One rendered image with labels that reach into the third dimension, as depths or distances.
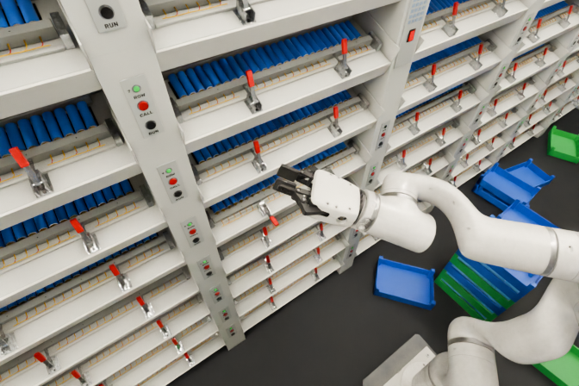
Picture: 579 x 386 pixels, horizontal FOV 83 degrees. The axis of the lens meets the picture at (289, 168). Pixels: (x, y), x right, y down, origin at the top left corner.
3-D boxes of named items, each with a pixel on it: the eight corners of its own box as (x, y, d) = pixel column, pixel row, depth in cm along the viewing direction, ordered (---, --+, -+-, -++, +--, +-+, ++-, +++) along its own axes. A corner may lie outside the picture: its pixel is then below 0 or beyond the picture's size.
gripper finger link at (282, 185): (301, 210, 63) (269, 198, 62) (303, 198, 65) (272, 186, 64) (308, 200, 61) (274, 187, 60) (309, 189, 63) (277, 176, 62)
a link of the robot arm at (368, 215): (358, 241, 66) (345, 236, 66) (359, 208, 73) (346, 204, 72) (381, 218, 61) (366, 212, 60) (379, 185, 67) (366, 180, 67)
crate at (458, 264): (528, 284, 156) (538, 277, 151) (506, 309, 148) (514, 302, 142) (471, 239, 173) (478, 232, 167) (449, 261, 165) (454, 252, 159)
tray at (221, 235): (362, 168, 124) (372, 157, 115) (215, 248, 100) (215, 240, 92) (332, 127, 129) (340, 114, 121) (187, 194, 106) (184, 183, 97)
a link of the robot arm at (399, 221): (383, 183, 66) (376, 226, 61) (440, 207, 67) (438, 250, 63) (364, 197, 73) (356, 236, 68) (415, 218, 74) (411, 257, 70)
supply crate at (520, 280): (547, 269, 145) (558, 259, 139) (524, 295, 136) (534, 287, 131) (484, 223, 161) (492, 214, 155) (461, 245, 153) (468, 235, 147)
